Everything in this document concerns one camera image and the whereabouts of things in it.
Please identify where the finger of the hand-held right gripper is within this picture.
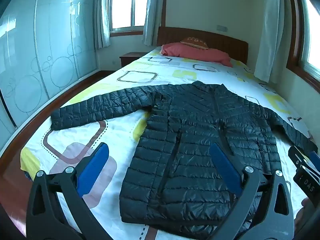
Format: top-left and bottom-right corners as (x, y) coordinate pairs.
(288, 145), (320, 174)

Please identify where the person's right hand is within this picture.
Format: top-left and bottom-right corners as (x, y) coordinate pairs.
(295, 197), (312, 230)

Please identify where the orange patterned cushion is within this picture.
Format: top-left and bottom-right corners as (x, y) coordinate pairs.
(180, 36), (209, 49)

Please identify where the long white curtain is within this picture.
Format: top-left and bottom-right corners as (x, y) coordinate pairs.
(254, 0), (288, 84)

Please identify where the window beside wardrobe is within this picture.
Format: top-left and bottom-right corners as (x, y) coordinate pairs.
(107, 0), (153, 35)

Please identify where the narrow pale curtain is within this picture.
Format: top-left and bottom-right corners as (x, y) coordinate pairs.
(94, 0), (112, 49)

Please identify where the wooden headboard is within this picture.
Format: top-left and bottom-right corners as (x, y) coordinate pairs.
(157, 26), (249, 65)

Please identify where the pale curtain beside headboard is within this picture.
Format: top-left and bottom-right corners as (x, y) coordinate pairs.
(142, 0), (167, 47)

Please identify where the glass sliding door wardrobe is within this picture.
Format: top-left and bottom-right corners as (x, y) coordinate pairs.
(0, 0), (100, 129)

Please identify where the patterned white bed sheet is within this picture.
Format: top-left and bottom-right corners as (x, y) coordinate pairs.
(20, 45), (313, 240)

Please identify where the black puffer jacket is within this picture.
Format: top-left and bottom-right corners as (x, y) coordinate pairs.
(51, 81), (318, 233)

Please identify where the wooden framed side window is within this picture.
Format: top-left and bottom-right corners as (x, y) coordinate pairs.
(286, 0), (320, 93)

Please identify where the wooden nightstand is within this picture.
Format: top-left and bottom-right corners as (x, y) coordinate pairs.
(119, 52), (150, 68)

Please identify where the pink pillow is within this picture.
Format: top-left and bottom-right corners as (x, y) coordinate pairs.
(160, 42), (233, 67)

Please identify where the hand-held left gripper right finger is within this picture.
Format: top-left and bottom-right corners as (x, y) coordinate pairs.
(209, 142), (294, 240)

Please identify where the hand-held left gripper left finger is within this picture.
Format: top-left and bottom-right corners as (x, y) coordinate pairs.
(26, 142), (110, 240)

